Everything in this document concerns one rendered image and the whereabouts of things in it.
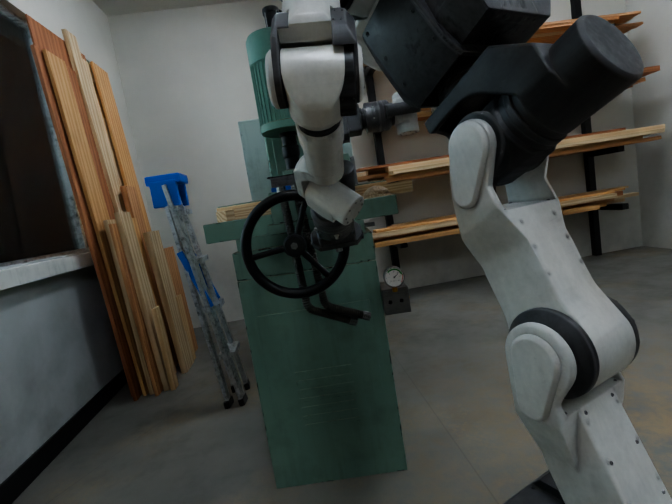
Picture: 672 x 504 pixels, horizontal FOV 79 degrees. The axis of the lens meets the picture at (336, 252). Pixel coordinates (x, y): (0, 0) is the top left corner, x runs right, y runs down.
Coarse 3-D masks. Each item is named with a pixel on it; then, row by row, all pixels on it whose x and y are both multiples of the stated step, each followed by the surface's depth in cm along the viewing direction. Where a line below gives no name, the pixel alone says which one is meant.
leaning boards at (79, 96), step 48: (48, 48) 223; (48, 96) 207; (96, 96) 267; (96, 144) 248; (96, 192) 228; (96, 240) 222; (144, 240) 267; (144, 288) 232; (144, 336) 227; (192, 336) 298; (144, 384) 232
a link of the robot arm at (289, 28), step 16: (288, 0) 57; (304, 0) 55; (320, 0) 55; (336, 0) 58; (288, 16) 54; (304, 16) 53; (320, 16) 53; (336, 16) 54; (272, 32) 53; (288, 32) 54; (304, 32) 55; (320, 32) 55; (336, 32) 53; (352, 32) 53; (272, 48) 53; (272, 64) 54; (272, 80) 54; (272, 96) 55
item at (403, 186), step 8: (384, 184) 139; (392, 184) 139; (400, 184) 139; (408, 184) 139; (360, 192) 139; (392, 192) 139; (400, 192) 139; (240, 208) 140; (248, 208) 140; (240, 216) 140
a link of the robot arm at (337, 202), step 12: (348, 168) 78; (348, 180) 79; (312, 192) 77; (324, 192) 76; (336, 192) 76; (348, 192) 76; (312, 204) 80; (324, 204) 77; (336, 204) 75; (348, 204) 75; (360, 204) 78; (312, 216) 84; (324, 216) 81; (336, 216) 76; (348, 216) 77; (324, 228) 84; (336, 228) 83
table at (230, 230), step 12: (372, 204) 125; (384, 204) 125; (396, 204) 124; (264, 216) 125; (360, 216) 125; (372, 216) 125; (204, 228) 125; (216, 228) 125; (228, 228) 125; (240, 228) 125; (264, 228) 125; (276, 228) 116; (312, 228) 116; (216, 240) 126; (228, 240) 126
